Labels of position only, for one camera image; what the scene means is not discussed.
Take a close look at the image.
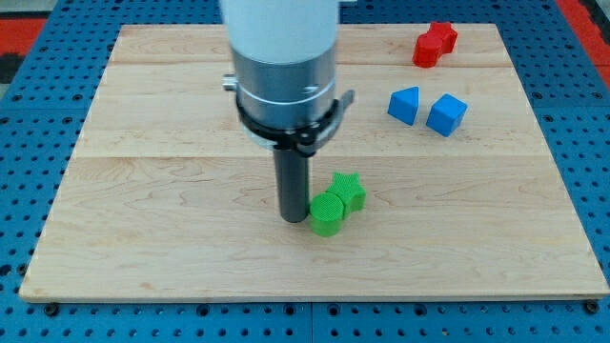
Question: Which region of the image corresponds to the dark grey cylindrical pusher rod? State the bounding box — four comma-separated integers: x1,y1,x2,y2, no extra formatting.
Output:
274,151,310,223

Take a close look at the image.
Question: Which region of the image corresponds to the green cylinder block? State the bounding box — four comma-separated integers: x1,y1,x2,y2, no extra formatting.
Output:
310,192,344,237

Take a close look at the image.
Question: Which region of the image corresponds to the green star block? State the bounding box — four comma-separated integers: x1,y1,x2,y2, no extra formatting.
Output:
326,171,367,219

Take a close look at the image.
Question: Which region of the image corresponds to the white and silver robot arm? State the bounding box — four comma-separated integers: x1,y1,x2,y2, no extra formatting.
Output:
220,0,355,223

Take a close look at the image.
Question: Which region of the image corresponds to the blue triangular prism block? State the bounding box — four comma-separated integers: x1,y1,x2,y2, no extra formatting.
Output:
387,87,419,126

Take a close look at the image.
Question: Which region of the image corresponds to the light wooden board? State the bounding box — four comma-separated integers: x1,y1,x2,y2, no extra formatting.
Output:
20,24,609,303

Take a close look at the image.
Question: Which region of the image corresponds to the blue cube block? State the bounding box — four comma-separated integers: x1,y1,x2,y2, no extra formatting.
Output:
426,93,468,137

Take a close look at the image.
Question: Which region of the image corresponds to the red star block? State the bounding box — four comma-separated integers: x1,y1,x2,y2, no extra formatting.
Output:
428,21,458,53

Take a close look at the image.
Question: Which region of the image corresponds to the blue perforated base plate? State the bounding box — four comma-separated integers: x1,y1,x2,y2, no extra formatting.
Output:
1,0,609,342

